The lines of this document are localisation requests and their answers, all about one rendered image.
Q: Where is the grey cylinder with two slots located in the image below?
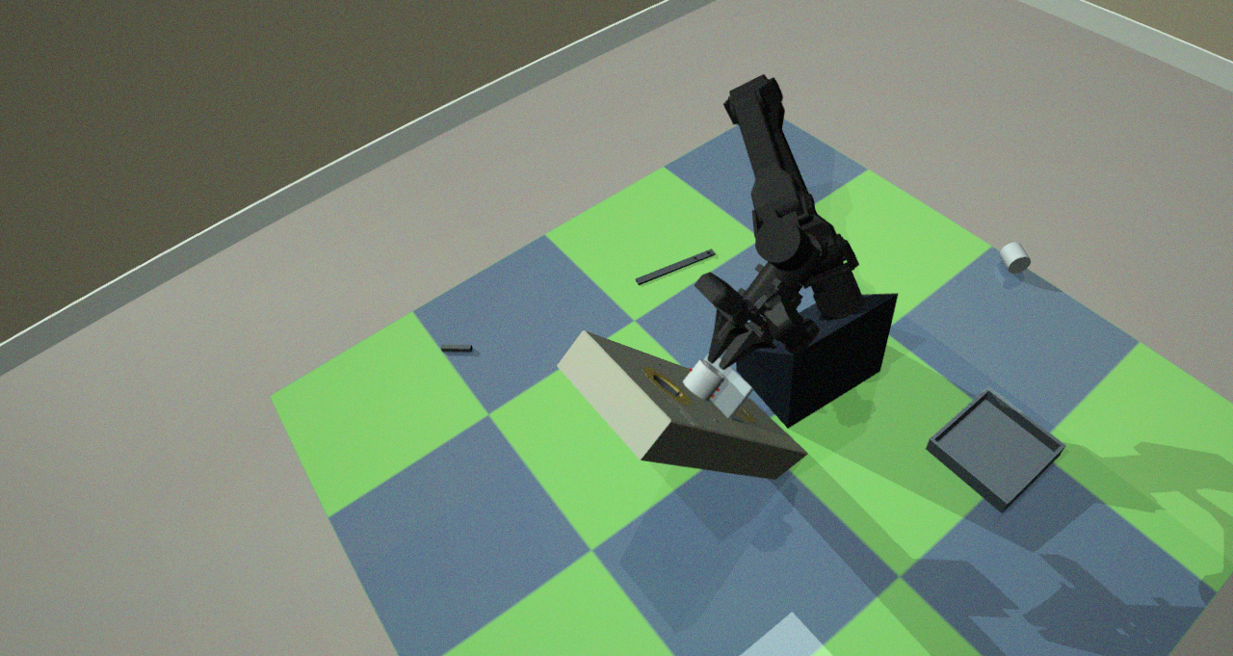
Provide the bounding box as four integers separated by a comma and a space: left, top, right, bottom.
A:
683, 359, 724, 402

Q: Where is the grey service panel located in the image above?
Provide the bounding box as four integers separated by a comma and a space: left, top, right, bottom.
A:
557, 330, 808, 478

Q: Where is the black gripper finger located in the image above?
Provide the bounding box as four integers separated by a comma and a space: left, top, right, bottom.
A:
720, 322, 777, 370
708, 305, 748, 364

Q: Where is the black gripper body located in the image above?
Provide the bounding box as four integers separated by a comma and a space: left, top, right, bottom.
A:
694, 261, 801, 342

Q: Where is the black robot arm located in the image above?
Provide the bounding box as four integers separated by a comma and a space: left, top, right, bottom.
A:
723, 74, 870, 350

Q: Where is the white cylinder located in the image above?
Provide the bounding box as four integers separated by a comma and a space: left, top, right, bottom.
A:
999, 242, 1031, 274

